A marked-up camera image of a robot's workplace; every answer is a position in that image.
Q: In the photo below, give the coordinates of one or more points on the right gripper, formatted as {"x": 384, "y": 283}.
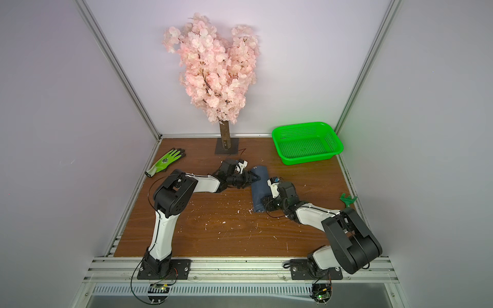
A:
{"x": 272, "y": 201}

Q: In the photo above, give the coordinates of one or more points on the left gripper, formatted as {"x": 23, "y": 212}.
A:
{"x": 248, "y": 180}

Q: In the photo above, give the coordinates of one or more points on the blue fish-print pillowcase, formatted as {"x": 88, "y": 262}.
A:
{"x": 260, "y": 187}

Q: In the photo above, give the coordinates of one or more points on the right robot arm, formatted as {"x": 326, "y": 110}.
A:
{"x": 352, "y": 245}

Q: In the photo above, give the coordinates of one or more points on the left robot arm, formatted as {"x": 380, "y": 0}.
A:
{"x": 170, "y": 200}

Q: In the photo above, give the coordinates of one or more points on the green black work glove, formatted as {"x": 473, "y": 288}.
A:
{"x": 165, "y": 161}

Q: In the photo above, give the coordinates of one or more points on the green plastic basket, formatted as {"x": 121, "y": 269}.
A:
{"x": 306, "y": 142}

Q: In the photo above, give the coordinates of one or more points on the green toy rake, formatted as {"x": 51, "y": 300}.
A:
{"x": 348, "y": 200}

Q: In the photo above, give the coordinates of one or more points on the right controller board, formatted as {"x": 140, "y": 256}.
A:
{"x": 321, "y": 293}

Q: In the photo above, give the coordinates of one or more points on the controller board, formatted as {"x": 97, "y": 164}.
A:
{"x": 321, "y": 293}
{"x": 158, "y": 293}

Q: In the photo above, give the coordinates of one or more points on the pink cherry blossom tree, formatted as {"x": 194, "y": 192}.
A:
{"x": 217, "y": 72}

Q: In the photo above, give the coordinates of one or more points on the left controller board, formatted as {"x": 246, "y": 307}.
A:
{"x": 158, "y": 293}

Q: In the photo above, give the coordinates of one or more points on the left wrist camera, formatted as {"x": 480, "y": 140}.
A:
{"x": 241, "y": 165}

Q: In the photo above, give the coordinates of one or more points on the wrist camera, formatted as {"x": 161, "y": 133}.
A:
{"x": 273, "y": 184}
{"x": 241, "y": 165}

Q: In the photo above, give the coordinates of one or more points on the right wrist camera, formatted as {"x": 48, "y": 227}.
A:
{"x": 273, "y": 184}

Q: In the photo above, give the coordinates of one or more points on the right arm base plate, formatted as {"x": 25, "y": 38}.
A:
{"x": 304, "y": 269}

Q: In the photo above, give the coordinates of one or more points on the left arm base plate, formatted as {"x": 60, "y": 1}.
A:
{"x": 171, "y": 269}

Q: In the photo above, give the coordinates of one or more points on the aluminium front rail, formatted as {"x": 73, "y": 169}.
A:
{"x": 203, "y": 269}

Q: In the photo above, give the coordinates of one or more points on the aluminium frame corner post left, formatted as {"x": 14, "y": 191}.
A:
{"x": 111, "y": 57}

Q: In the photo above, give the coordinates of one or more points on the aluminium frame corner post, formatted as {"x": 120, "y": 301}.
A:
{"x": 111, "y": 57}
{"x": 384, "y": 27}

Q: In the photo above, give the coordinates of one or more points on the aluminium frame corner post right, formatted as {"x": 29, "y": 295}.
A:
{"x": 384, "y": 27}

